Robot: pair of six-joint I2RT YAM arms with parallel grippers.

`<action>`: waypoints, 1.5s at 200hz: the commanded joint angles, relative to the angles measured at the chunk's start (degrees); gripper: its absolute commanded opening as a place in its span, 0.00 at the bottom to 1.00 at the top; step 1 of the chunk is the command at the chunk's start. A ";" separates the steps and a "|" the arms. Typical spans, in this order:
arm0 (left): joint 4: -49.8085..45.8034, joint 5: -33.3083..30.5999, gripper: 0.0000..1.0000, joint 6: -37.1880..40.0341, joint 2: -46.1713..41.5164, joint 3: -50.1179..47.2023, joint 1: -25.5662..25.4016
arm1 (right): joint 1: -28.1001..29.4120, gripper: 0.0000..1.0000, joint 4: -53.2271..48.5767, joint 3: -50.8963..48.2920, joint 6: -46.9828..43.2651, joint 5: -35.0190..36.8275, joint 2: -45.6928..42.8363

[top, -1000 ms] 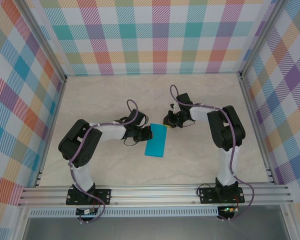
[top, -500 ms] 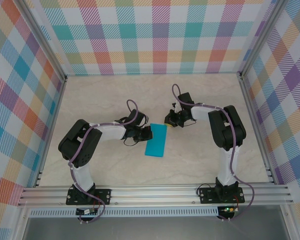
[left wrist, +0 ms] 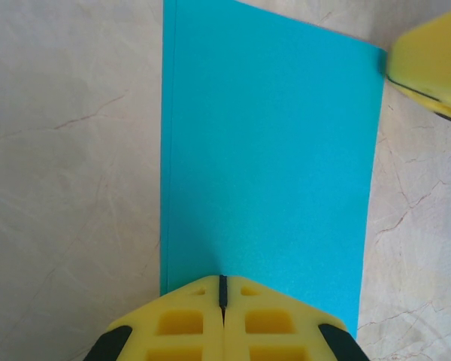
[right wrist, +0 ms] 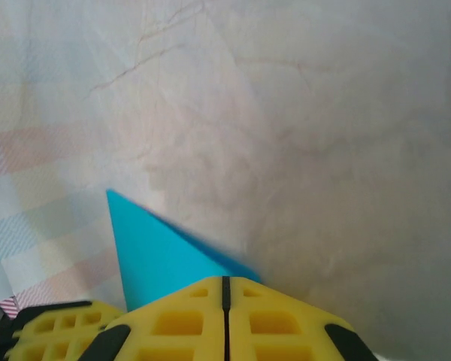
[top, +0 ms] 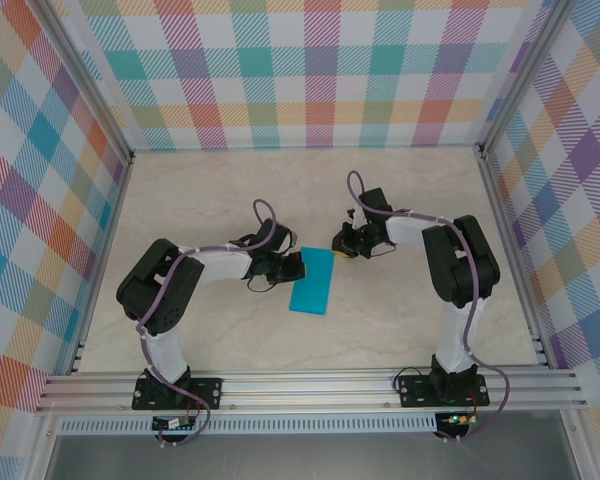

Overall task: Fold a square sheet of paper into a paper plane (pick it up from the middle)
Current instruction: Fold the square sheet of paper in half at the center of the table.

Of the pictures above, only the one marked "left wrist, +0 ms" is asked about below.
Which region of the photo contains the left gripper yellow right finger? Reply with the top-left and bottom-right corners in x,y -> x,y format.
223,275 -> 370,361

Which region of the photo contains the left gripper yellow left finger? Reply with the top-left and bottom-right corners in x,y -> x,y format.
83,275 -> 225,361

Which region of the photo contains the blue square paper sheet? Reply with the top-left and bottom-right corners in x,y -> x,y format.
159,0 -> 390,343

